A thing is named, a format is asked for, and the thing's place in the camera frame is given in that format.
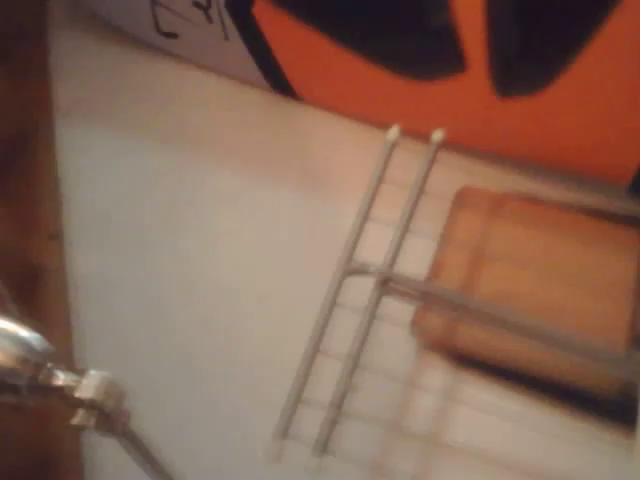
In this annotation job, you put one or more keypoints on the grey metal drying rack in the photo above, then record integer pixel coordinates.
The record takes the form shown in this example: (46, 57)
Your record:
(360, 235)

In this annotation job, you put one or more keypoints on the orange and black board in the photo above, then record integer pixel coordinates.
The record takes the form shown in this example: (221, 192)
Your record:
(380, 95)

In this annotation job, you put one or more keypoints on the white paper with handwriting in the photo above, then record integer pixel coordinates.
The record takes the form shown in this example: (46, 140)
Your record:
(200, 40)

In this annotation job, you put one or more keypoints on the brown wooden furniture panel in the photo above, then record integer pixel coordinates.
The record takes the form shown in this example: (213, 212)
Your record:
(30, 200)

